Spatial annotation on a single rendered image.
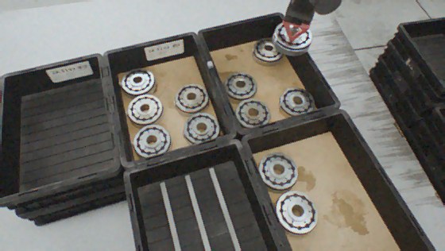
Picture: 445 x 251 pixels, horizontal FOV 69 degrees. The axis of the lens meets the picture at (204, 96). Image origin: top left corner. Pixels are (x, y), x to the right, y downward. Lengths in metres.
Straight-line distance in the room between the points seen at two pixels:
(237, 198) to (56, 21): 1.09
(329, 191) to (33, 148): 0.82
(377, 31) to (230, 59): 1.70
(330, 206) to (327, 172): 0.09
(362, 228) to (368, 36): 1.84
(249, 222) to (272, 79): 0.46
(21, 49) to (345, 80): 1.28
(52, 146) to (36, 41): 0.61
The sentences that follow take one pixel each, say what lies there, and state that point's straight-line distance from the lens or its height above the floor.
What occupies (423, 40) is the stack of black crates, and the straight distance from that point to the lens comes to 1.96.
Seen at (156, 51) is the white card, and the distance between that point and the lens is 1.07.
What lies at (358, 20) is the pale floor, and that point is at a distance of 2.70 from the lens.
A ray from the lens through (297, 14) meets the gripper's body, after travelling 0.84.
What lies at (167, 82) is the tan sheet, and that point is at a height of 0.83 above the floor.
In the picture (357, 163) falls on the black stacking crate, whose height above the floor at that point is 0.87.
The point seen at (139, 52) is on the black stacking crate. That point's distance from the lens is 1.06.
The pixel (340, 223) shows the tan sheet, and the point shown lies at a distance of 0.93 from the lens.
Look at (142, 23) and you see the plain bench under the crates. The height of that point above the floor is 0.70.
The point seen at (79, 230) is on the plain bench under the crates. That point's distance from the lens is 1.06.
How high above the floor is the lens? 1.68
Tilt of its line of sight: 56 degrees down
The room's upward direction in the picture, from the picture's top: 1 degrees counter-clockwise
